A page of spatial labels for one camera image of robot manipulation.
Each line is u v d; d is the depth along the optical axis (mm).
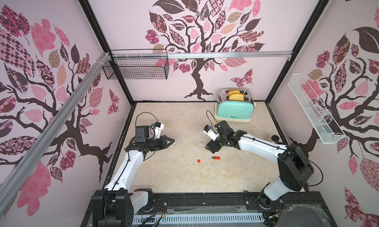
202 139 977
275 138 877
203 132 812
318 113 705
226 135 674
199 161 885
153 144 692
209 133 791
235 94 972
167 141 760
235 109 981
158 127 751
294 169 442
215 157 899
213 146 773
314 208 718
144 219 725
